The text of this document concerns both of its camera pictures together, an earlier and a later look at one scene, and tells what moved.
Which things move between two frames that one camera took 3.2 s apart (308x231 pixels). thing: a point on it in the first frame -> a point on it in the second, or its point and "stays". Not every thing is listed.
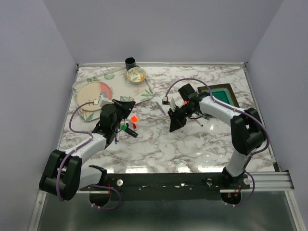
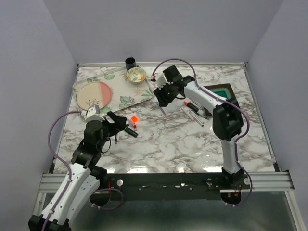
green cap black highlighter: (125, 128) stays
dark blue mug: (130, 63) stays
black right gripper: (176, 121) -> (159, 93)
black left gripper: (126, 107) -> (119, 123)
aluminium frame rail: (270, 181) stays
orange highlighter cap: (134, 119) stays
